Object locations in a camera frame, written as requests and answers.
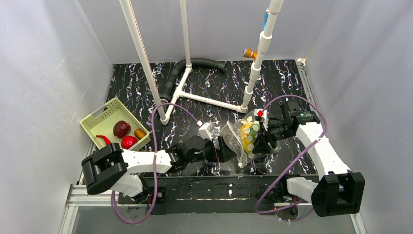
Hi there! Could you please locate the clear polka dot zip bag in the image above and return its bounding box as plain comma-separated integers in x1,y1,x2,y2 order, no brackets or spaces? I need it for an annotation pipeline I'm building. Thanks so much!
217,109,280,168

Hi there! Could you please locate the yellow fake banana bunch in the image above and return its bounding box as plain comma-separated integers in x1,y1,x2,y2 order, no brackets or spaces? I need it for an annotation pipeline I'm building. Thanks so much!
241,124,259,154

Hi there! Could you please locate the orange fake fruit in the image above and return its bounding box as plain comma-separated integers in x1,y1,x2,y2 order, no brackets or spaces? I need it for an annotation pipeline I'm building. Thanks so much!
134,128,147,140

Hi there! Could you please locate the red fake apple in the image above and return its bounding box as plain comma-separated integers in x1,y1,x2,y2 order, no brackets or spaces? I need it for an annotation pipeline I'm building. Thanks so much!
120,135,138,149

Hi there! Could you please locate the dark red fake fruit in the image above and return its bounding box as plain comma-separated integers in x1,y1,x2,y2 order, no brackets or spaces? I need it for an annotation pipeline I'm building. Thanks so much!
113,120,131,138

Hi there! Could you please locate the red fake chili pepper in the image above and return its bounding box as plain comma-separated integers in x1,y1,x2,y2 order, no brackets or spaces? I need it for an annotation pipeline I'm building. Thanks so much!
95,135,111,145

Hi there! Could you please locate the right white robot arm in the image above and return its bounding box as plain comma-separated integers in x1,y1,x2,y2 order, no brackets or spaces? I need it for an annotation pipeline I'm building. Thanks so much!
252,100,365,217

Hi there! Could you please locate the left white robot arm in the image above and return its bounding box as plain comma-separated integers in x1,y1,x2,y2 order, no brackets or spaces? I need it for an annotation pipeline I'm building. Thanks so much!
81,136,236,198

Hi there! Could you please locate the orange clamp knob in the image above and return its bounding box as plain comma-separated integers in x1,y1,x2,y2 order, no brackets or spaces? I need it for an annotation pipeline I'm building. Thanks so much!
243,48,258,61

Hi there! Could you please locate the blue clamp knob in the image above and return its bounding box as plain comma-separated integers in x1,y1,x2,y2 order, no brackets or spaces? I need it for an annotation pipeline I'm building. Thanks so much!
263,8,270,30

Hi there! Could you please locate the light green plastic basket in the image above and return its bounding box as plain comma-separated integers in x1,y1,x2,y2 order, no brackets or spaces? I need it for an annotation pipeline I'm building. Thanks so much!
80,98,150,151

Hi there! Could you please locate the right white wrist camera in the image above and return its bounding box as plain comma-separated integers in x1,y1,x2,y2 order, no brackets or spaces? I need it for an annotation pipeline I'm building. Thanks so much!
257,109,268,131

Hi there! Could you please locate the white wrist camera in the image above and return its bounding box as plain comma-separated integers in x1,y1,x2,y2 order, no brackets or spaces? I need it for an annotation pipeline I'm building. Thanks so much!
257,109,268,131
198,122,214,140

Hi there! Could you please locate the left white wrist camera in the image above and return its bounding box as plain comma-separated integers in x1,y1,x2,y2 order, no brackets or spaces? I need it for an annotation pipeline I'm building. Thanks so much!
198,122,214,140

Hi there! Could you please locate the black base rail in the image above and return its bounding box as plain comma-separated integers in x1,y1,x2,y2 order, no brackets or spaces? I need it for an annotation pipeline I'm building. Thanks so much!
142,175,310,215

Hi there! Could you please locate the black corrugated hose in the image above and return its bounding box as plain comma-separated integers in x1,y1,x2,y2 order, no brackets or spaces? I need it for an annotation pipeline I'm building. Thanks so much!
159,58,227,104

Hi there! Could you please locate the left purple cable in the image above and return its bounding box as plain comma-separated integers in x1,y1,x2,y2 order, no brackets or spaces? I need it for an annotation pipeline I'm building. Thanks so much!
111,102,202,226

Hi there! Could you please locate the white PVC pipe frame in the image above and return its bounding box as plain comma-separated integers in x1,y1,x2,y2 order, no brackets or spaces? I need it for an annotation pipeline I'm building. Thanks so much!
120,0,283,125

